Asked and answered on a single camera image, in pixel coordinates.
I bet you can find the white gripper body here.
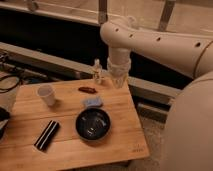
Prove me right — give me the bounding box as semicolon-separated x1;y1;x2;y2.
107;59;131;82

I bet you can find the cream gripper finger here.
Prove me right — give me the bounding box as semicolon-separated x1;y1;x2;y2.
113;79;125;89

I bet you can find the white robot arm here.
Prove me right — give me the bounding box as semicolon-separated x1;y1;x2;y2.
100;17;213;171

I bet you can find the small clear bottle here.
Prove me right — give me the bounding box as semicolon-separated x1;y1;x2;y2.
93;59;102;84

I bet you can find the brown oblong object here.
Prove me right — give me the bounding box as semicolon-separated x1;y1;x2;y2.
78;87;97;94

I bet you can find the black bowl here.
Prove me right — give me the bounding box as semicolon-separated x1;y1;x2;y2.
75;108;111;141

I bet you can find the wooden board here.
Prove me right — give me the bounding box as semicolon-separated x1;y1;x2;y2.
0;78;149;171

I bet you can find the black white striped box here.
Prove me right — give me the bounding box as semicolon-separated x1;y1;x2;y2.
34;120;60;151

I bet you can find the black object at left edge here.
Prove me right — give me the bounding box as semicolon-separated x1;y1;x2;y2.
0;107;10;139

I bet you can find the metal bracket middle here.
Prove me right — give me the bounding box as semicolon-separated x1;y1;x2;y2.
98;0;108;24

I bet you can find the metal bracket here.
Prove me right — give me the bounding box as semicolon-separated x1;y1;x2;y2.
98;0;108;24
158;0;176;31
26;0;39;12

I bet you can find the metal bracket right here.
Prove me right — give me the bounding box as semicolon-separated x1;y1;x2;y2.
158;0;176;31

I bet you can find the black cable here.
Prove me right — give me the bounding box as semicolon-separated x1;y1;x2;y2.
0;73;23;94

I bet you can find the metal rail beam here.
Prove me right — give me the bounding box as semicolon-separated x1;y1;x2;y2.
0;42;181;105

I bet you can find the metal bracket left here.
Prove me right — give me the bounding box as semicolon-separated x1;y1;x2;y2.
26;0;39;12

